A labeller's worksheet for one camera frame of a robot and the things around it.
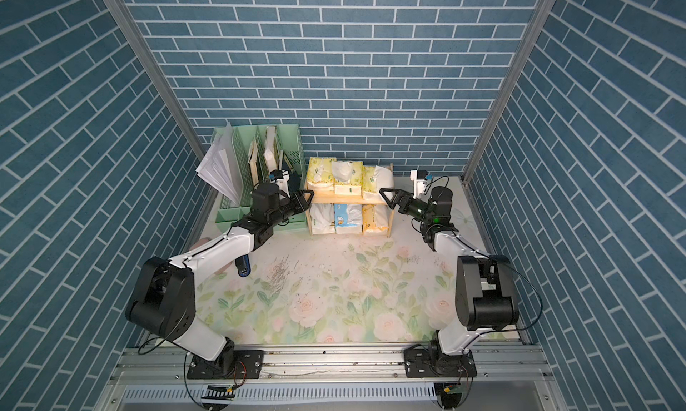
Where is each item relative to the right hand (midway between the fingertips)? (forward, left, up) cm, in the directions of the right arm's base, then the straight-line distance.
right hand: (388, 195), depth 85 cm
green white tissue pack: (+5, +2, +2) cm, 6 cm away
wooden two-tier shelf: (-1, +19, -2) cm, 19 cm away
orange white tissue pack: (+1, +3, -15) cm, 15 cm away
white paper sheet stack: (+6, +57, +4) cm, 57 cm away
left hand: (-1, +23, 0) cm, 23 cm away
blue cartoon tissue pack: (0, +13, -14) cm, 19 cm away
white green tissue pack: (-1, +23, -14) cm, 27 cm away
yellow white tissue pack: (+5, +14, +2) cm, 15 cm away
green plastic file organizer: (+11, +43, +5) cm, 44 cm away
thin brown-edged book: (+15, +51, -1) cm, 53 cm away
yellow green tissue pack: (+6, +23, +2) cm, 24 cm away
